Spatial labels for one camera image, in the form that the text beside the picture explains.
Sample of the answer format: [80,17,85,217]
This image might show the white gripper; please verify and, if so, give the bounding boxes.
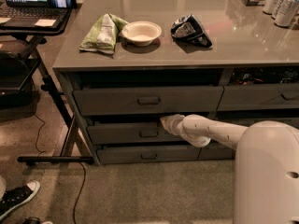
[160,114,184,136]

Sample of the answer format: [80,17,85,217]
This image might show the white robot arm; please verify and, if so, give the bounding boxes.
[161,114,299,224]

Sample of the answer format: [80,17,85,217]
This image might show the grey drawer cabinet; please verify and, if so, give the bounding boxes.
[53,0,299,164]

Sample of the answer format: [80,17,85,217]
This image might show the open black laptop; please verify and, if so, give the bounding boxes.
[0,0,69,30]

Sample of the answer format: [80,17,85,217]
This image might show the white paper bowl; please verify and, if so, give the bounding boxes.
[121,21,162,47]

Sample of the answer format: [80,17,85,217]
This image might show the black blue chip bag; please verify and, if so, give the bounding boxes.
[170,14,212,49]

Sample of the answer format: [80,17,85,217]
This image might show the green chip bag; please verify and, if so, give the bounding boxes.
[79,13,128,55]

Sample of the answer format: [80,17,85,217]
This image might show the yellow sticky note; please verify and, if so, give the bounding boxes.
[35,19,56,27]

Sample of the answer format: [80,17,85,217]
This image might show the black laptop stand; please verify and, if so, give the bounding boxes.
[0,11,94,165]

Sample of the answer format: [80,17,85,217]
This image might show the black smartphone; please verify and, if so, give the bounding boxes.
[47,0,77,8]

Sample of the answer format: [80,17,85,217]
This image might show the black white sneaker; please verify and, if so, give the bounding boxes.
[0,181,40,221]

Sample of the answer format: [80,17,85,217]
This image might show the black floor cable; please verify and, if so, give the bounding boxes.
[31,87,87,224]

